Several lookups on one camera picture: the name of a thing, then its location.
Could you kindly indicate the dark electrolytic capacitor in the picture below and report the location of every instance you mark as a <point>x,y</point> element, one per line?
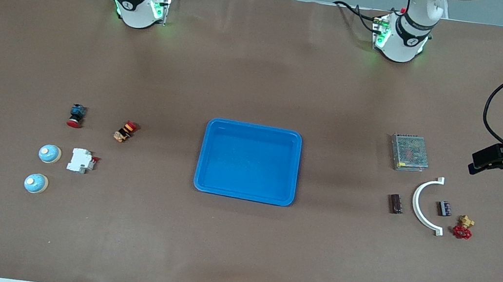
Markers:
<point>444,208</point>
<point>395,203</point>

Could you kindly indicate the metal mesh power supply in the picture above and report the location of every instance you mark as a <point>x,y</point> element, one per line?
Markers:
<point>409,152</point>

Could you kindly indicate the red push button switch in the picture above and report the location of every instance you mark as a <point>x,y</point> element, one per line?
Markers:
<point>76,115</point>

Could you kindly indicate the blue dome bell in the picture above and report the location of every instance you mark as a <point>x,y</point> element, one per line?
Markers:
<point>36,183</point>
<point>50,153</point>

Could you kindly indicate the white circuit breaker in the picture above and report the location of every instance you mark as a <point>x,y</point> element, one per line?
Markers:
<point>79,160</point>

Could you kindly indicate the white curved plastic bracket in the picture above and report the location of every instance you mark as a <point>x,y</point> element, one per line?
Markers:
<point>415,203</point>

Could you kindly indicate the blue plastic tray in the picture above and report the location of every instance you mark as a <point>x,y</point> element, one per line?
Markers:
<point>248,160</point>

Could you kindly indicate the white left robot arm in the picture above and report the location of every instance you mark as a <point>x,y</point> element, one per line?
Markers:
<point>400,46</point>

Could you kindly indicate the orange emergency stop switch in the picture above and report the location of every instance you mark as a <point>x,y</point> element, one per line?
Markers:
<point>125,131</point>

